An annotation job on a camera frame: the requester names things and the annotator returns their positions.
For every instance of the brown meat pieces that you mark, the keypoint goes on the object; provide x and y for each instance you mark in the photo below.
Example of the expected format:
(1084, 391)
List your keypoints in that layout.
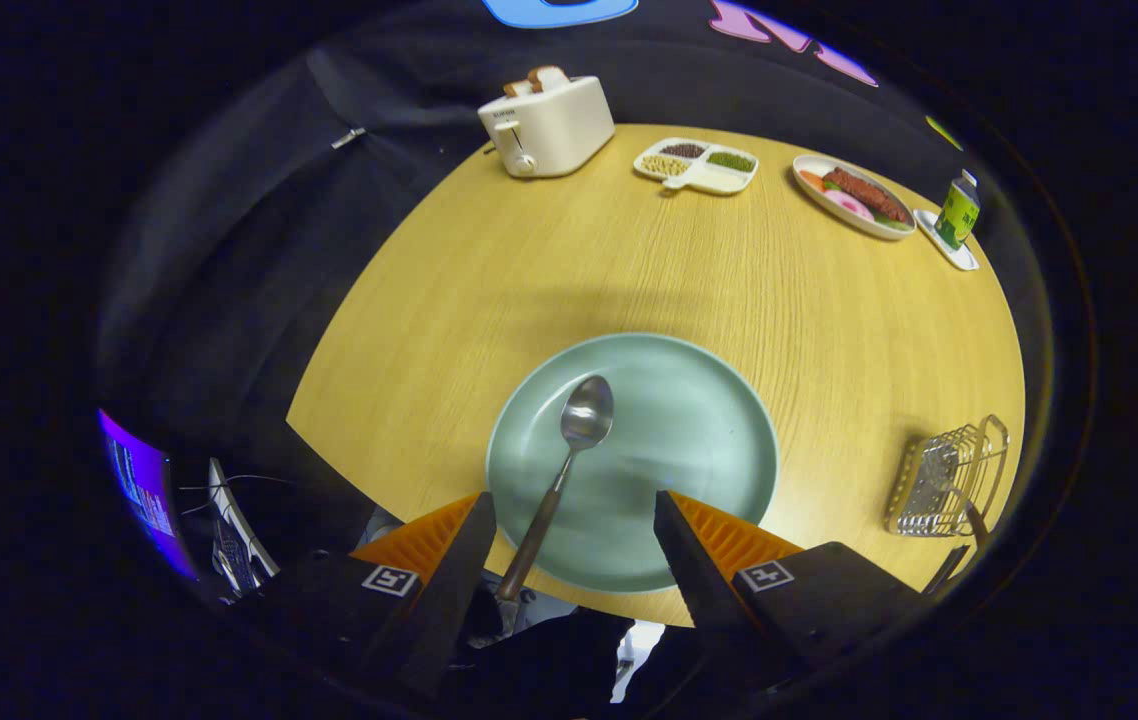
(864, 192)

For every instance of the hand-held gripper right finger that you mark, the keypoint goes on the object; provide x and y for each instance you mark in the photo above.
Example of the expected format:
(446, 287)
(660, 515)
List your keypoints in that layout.
(699, 590)

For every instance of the pale green round plate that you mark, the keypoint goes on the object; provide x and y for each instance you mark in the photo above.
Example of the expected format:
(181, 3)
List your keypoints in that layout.
(689, 440)

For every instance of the white divided condiment dish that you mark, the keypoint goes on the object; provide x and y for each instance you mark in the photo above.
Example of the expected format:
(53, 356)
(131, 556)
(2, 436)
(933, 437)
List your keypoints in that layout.
(719, 180)

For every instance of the orange carrot slice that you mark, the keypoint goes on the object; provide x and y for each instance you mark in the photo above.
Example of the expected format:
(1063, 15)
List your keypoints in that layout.
(812, 180)

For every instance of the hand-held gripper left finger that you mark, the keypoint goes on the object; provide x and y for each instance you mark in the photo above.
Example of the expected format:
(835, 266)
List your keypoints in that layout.
(449, 600)

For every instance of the toast bread slices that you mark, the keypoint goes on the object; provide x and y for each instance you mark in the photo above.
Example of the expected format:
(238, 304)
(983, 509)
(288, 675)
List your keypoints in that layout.
(541, 79)

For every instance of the white square coaster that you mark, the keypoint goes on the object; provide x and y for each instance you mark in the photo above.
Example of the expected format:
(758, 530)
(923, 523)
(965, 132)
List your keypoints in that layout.
(959, 258)

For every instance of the white toaster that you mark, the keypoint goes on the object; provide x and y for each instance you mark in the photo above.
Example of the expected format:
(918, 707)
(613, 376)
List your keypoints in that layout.
(559, 135)

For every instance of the glowing computer monitor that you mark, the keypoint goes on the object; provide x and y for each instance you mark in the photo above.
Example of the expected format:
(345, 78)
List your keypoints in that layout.
(144, 490)

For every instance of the green label drink bottle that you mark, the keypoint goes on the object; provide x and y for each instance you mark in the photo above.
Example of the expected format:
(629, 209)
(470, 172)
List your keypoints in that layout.
(957, 215)

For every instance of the white oval food plate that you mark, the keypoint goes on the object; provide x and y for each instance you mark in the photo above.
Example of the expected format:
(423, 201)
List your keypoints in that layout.
(864, 227)

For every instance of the white keyboard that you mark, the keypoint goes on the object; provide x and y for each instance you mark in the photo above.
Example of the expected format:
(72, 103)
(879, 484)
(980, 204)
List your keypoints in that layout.
(239, 545)

